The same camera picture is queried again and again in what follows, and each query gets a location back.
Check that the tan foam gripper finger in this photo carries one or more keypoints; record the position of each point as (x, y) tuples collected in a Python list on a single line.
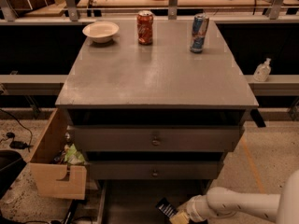
[(181, 217)]

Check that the dark blue rxbar wrapper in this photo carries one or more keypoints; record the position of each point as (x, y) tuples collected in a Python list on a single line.
[(166, 208)]

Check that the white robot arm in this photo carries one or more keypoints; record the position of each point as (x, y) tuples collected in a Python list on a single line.
[(221, 202)]

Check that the grey bottom drawer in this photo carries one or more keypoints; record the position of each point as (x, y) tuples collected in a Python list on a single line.
[(134, 201)]

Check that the grey drawer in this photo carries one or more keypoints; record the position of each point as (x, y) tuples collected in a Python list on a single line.
[(159, 170), (219, 139), (134, 201)]

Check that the grey middle drawer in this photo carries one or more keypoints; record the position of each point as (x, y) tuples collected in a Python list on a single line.
[(159, 170)]

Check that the grey drawer cabinet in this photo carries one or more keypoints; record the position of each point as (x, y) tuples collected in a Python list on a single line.
[(160, 86)]

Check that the grey top drawer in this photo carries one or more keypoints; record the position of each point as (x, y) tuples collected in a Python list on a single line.
[(219, 139)]

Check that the wooden open box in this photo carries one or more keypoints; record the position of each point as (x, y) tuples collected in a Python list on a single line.
[(52, 179)]

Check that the green snack bag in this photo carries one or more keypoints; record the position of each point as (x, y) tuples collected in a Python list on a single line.
[(72, 156)]

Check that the clear sanitizer bottle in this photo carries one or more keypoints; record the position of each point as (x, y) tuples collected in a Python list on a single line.
[(262, 71)]

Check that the blue energy drink can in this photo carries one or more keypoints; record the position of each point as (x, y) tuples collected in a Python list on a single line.
[(199, 28)]

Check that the red soda can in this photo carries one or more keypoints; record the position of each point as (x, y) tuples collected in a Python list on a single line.
[(144, 27)]

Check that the white bowl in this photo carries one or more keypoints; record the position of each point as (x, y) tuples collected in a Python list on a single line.
[(101, 31)]

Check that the metal guard rail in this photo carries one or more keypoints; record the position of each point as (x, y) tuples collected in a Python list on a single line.
[(83, 11)]

